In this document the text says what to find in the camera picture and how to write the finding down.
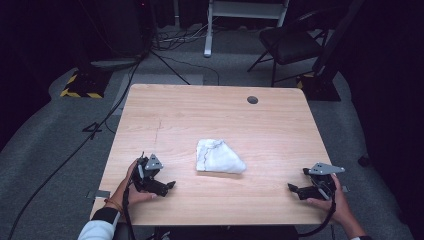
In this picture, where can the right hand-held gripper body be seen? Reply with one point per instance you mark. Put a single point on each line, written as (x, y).
(325, 181)

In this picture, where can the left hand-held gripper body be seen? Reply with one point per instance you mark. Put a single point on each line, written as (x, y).
(146, 173)

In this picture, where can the white cloth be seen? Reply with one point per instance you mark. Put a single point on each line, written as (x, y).
(220, 158)

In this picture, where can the person's left hand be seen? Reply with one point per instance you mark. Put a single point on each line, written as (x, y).
(135, 198)

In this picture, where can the person's right hand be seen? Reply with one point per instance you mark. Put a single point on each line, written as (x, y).
(341, 206)

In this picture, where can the grey tape strip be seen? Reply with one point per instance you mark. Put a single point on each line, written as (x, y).
(345, 189)
(100, 194)

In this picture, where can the small black floor object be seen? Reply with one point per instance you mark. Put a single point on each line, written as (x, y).
(364, 161)

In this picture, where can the orange wristband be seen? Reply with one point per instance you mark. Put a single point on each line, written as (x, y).
(113, 203)

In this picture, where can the person's dark clothing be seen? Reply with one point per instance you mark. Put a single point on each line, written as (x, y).
(233, 234)

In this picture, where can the grey table grommet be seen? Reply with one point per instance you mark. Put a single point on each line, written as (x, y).
(252, 100)

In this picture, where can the black folding chair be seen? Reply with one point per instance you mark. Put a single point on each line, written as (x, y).
(290, 45)

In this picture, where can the black equipment stand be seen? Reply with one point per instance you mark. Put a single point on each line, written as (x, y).
(123, 30)

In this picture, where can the black yellow striped base plate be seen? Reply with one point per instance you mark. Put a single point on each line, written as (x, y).
(320, 88)
(85, 85)

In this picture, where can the black slanted post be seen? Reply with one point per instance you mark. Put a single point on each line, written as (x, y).
(336, 36)

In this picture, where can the white desk frame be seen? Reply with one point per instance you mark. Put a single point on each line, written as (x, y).
(209, 33)

